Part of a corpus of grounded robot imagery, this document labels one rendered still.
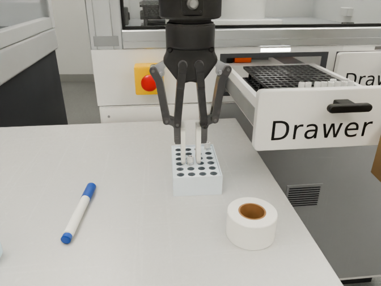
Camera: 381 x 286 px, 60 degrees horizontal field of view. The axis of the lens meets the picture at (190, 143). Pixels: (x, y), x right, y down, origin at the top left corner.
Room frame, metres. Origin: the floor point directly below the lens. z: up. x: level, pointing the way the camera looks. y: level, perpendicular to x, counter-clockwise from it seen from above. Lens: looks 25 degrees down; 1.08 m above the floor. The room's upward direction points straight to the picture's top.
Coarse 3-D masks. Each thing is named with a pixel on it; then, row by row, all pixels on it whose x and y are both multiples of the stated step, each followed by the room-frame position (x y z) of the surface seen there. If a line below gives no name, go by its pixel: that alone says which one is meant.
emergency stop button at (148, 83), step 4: (144, 76) 0.78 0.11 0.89; (148, 76) 0.77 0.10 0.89; (144, 80) 0.77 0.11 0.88; (148, 80) 0.77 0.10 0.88; (152, 80) 0.77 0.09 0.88; (144, 84) 0.77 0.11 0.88; (148, 84) 0.77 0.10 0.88; (152, 84) 0.77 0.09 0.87; (144, 88) 0.77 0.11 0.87; (148, 88) 0.77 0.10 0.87; (152, 88) 0.77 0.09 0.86
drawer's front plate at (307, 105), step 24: (264, 96) 0.53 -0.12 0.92; (288, 96) 0.53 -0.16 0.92; (312, 96) 0.54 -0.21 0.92; (336, 96) 0.54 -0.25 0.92; (360, 96) 0.55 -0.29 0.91; (264, 120) 0.53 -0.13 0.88; (288, 120) 0.53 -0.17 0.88; (312, 120) 0.54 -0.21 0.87; (336, 120) 0.54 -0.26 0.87; (360, 120) 0.55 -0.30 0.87; (264, 144) 0.53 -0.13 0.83; (288, 144) 0.53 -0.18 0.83; (312, 144) 0.54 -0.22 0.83; (336, 144) 0.54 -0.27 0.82; (360, 144) 0.55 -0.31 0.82
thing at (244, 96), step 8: (272, 64) 0.90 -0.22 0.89; (280, 64) 0.90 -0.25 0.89; (288, 64) 0.90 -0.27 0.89; (296, 64) 0.90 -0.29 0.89; (304, 64) 0.90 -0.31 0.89; (312, 64) 0.90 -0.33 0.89; (232, 72) 0.81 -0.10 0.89; (240, 72) 0.88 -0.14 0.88; (328, 72) 0.81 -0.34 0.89; (232, 80) 0.80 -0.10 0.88; (240, 80) 0.73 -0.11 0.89; (232, 88) 0.78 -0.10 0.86; (240, 88) 0.72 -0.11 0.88; (248, 88) 0.67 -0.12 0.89; (232, 96) 0.78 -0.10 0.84; (240, 96) 0.70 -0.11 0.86; (248, 96) 0.65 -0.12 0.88; (240, 104) 0.70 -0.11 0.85; (248, 104) 0.64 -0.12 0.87; (248, 112) 0.63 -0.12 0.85
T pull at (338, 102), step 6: (336, 102) 0.53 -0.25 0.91; (342, 102) 0.52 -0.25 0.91; (348, 102) 0.52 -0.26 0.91; (330, 108) 0.50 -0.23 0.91; (336, 108) 0.50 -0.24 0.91; (342, 108) 0.51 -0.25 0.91; (348, 108) 0.51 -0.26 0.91; (354, 108) 0.51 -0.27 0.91; (360, 108) 0.51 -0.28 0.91; (366, 108) 0.51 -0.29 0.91
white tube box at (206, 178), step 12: (180, 156) 0.55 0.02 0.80; (204, 156) 0.55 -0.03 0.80; (216, 156) 0.55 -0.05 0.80; (180, 168) 0.51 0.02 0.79; (192, 168) 0.51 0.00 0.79; (204, 168) 0.51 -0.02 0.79; (216, 168) 0.51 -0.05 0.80; (180, 180) 0.47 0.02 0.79; (192, 180) 0.47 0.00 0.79; (204, 180) 0.47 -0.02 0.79; (216, 180) 0.47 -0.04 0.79; (180, 192) 0.47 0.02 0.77; (192, 192) 0.47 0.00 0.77; (204, 192) 0.47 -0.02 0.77; (216, 192) 0.47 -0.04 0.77
